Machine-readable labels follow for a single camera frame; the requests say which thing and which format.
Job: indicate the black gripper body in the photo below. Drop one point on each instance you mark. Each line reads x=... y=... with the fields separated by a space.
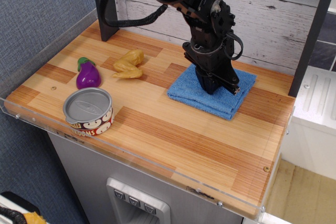
x=217 y=61

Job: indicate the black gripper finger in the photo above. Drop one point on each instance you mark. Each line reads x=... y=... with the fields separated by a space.
x=233 y=88
x=208 y=83

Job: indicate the blue cloth napkin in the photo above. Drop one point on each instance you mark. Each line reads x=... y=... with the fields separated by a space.
x=222 y=103

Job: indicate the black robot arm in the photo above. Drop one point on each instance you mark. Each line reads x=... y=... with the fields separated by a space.
x=210 y=21

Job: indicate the yellow toy chicken wing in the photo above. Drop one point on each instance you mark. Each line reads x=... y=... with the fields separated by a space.
x=126 y=66

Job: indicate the white toy sink counter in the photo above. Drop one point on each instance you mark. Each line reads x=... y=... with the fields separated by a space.
x=309 y=141

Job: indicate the purple toy eggplant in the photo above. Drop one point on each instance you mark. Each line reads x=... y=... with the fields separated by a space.
x=88 y=74

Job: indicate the mushroom tin can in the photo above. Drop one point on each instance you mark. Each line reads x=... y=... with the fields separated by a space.
x=89 y=111

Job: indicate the grey cabinet with dispenser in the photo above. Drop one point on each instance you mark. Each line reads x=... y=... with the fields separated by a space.
x=90 y=171

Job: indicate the black yellow object corner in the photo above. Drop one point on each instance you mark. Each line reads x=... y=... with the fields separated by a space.
x=15 y=209

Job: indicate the dark right support post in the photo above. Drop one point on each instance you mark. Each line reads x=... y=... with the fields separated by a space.
x=313 y=34

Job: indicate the dark support post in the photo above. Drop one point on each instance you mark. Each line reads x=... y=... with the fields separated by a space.
x=107 y=17
x=313 y=34

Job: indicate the dark left support post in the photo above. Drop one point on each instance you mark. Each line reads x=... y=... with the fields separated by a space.
x=107 y=17

